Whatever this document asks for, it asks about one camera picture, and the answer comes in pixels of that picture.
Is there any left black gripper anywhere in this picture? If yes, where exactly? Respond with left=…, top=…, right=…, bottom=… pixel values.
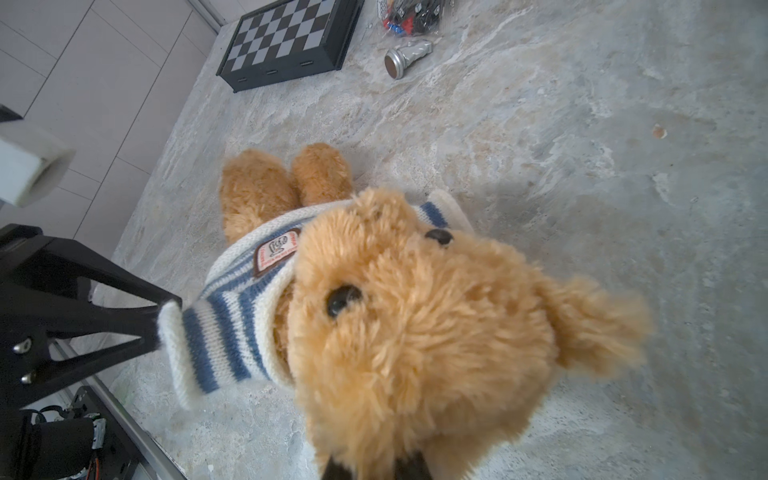
left=1, top=224, right=182, bottom=479

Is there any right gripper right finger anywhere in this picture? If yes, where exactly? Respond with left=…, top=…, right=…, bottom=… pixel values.
left=394, top=452, right=433, bottom=480

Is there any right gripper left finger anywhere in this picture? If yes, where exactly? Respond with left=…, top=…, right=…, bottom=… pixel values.
left=321, top=458, right=354, bottom=480

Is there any brown teddy bear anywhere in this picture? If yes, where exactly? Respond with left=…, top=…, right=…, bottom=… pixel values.
left=219, top=143, right=652, bottom=479

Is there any striped knit bear sweater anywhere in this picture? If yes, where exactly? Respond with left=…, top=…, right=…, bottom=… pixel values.
left=157, top=189, right=475, bottom=410

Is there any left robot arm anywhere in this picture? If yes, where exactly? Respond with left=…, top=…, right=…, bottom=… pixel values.
left=1, top=224, right=181, bottom=479

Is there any black white checkerboard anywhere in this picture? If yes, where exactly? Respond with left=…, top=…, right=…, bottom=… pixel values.
left=217, top=0, right=363, bottom=93

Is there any silver chess piece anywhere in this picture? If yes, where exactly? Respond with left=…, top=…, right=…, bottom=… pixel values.
left=384, top=39, right=433, bottom=80

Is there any bag of colourful small parts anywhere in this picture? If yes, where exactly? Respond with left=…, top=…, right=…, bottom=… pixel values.
left=377, top=0, right=445, bottom=36

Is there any aluminium mounting rail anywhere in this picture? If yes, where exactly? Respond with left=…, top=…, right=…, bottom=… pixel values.
left=54, top=375, right=188, bottom=479

